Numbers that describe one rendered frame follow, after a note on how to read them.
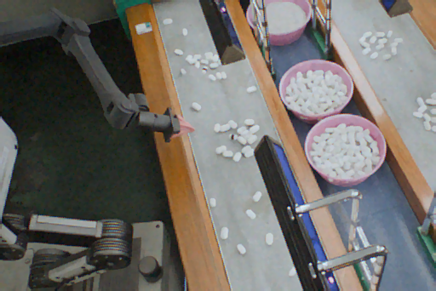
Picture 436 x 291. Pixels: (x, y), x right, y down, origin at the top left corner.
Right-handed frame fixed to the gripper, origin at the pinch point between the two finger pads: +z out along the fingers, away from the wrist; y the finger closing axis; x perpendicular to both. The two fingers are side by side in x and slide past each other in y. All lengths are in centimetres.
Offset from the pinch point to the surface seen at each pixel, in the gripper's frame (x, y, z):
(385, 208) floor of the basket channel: -19, -38, 53
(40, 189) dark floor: 122, 60, -13
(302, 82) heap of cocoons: -18.3, 17.5, 41.5
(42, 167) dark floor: 121, 74, -12
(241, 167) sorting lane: 1.8, -11.5, 17.4
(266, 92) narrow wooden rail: -11.2, 15.1, 28.7
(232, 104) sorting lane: -0.8, 16.3, 20.0
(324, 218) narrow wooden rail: -12, -40, 31
